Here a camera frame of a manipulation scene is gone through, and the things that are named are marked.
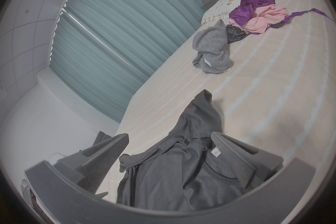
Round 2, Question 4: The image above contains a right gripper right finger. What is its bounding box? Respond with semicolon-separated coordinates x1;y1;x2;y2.
211;132;284;189

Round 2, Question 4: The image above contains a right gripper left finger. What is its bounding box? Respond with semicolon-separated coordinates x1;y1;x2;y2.
54;133;130;193

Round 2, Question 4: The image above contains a black T-shirt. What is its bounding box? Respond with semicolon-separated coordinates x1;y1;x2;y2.
116;89;267;214

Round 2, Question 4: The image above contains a bed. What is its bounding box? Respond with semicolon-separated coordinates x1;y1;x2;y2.
96;0;336;208

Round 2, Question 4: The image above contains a blue-green curtain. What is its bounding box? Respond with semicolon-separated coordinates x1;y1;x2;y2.
62;0;208;78
49;12;148;124

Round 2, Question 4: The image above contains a grey garment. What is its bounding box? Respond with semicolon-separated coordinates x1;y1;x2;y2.
192;19;231;74

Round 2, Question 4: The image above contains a black garment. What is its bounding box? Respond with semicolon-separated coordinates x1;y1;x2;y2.
226;22;286;44

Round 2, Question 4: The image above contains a pink garment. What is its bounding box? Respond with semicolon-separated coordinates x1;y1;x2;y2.
227;5;289;34

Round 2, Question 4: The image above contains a purple garment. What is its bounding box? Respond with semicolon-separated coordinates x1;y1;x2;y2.
229;0;334;25

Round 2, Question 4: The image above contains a white printed pillow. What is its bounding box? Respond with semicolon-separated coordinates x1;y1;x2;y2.
201;0;265;25

